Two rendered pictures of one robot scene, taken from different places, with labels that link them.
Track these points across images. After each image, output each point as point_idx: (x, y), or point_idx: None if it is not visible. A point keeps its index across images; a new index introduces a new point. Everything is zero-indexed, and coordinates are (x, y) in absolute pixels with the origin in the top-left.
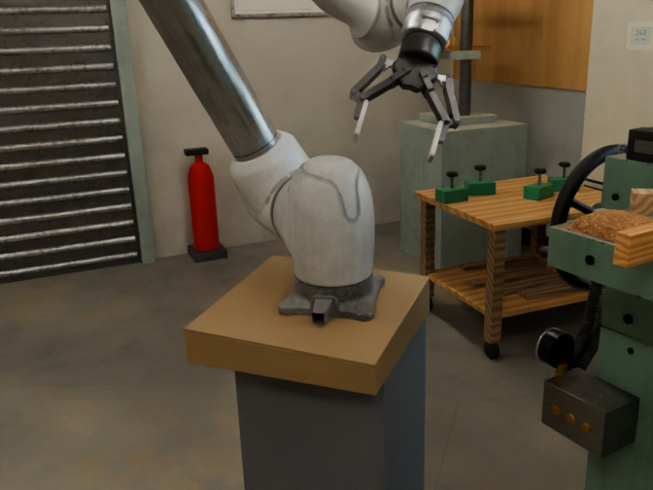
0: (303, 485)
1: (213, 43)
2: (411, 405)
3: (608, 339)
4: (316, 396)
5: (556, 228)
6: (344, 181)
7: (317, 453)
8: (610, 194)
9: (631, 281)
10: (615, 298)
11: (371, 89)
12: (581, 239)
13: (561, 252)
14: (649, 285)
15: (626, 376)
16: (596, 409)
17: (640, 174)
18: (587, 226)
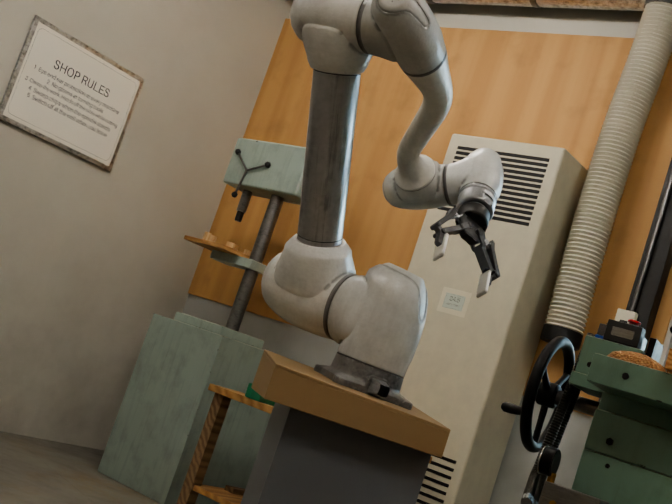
0: None
1: (352, 142)
2: None
3: (589, 458)
4: (362, 462)
5: (600, 354)
6: (422, 287)
7: None
8: (585, 362)
9: (655, 390)
10: (601, 427)
11: (449, 228)
12: (620, 362)
13: (601, 370)
14: (669, 393)
15: (599, 486)
16: (592, 498)
17: (613, 350)
18: (622, 356)
